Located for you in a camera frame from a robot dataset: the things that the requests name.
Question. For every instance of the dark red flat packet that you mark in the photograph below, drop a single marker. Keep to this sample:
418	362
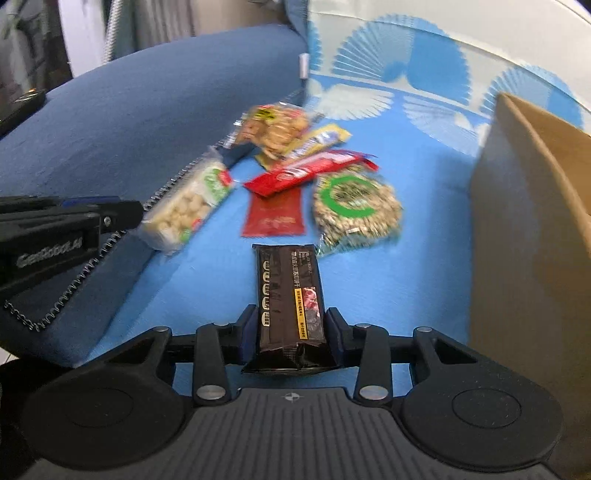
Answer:
273	217

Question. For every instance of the blue fan-print blanket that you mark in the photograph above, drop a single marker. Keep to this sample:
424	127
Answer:
406	277

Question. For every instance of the black snack bar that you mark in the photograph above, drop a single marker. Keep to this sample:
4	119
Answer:
288	304

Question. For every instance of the clear yellow cracker packet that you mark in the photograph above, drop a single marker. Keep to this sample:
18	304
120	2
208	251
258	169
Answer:
277	127

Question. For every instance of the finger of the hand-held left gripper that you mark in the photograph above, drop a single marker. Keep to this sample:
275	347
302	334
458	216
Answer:
121	214

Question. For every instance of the black flat object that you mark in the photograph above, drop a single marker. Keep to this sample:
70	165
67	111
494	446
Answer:
21	108

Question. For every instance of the blue sofa cushion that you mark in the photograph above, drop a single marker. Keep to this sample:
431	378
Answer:
138	106

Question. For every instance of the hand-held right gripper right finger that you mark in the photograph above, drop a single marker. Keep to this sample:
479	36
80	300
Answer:
333	334

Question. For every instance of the long red snack packet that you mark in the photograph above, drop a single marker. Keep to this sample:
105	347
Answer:
295	173

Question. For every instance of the yellow candy bar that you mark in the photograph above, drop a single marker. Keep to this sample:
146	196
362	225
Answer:
325	135

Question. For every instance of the brown cardboard box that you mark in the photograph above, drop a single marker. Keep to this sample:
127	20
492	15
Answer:
526	258

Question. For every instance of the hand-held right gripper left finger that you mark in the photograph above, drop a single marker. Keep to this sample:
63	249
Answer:
246	332

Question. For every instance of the white green peanut packet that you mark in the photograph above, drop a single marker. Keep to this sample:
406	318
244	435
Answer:
187	210

